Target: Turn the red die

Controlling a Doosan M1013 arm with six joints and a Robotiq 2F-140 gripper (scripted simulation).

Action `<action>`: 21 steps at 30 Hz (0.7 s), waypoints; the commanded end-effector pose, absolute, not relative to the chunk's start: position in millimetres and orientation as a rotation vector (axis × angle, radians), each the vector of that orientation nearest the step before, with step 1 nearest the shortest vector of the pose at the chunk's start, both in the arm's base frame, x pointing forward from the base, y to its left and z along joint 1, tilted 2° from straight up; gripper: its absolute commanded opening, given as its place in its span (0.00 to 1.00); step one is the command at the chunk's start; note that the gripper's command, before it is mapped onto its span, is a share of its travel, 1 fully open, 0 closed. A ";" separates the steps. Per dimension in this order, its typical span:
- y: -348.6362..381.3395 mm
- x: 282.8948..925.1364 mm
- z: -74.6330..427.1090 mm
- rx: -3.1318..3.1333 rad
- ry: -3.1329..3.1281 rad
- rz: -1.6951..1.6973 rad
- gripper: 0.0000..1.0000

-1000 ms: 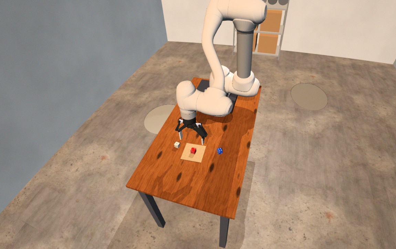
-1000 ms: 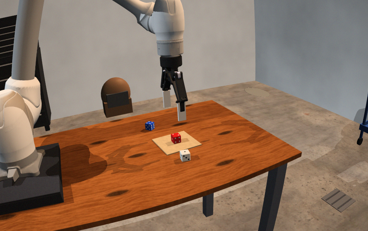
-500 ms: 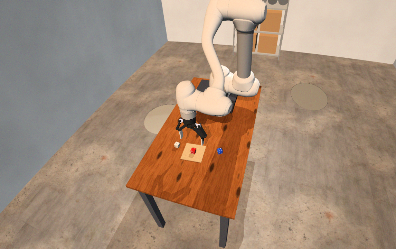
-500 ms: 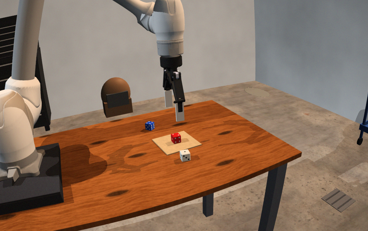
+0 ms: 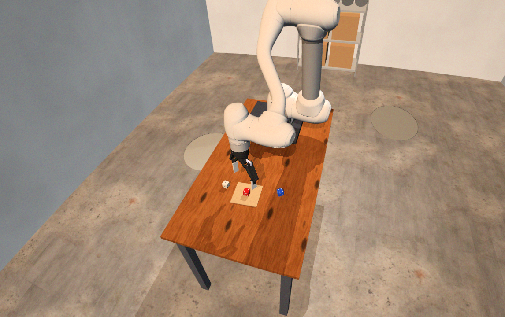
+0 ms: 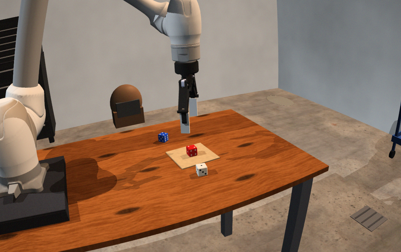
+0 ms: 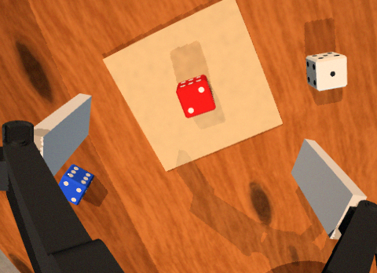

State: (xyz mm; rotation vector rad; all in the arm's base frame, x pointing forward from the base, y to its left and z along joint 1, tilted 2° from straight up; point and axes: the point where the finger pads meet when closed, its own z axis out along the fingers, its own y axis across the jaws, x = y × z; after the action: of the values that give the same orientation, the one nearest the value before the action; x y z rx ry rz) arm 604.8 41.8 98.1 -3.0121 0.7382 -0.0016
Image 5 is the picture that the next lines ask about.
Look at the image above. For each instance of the beige square mat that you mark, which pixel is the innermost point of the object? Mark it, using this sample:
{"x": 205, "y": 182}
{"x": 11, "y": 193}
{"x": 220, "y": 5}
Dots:
{"x": 251, "y": 200}

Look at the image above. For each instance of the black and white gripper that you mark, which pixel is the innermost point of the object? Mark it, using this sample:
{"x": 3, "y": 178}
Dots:
{"x": 242, "y": 157}

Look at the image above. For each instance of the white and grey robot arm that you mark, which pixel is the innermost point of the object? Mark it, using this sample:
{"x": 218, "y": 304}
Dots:
{"x": 313, "y": 19}

